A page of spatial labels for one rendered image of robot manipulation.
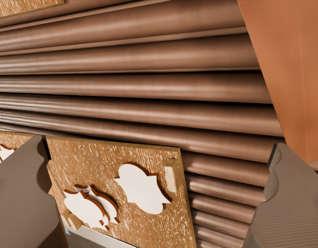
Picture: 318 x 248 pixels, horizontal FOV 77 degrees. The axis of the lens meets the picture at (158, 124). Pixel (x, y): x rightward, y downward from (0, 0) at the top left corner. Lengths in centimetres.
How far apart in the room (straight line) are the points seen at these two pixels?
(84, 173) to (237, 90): 42
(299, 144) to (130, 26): 26
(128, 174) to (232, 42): 31
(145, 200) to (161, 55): 30
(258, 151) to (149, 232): 36
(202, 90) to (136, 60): 11
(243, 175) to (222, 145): 6
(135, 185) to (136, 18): 31
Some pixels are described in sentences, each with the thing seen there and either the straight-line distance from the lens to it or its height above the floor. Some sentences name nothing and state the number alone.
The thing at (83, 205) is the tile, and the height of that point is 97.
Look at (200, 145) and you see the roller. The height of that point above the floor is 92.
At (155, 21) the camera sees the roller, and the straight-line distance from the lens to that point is 30.
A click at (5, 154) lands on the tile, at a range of 81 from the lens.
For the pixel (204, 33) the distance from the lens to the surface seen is 33.
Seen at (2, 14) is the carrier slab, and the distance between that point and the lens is 50.
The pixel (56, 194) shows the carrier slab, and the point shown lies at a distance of 76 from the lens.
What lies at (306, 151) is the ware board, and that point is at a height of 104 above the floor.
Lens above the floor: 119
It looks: 51 degrees down
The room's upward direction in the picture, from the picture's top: 138 degrees counter-clockwise
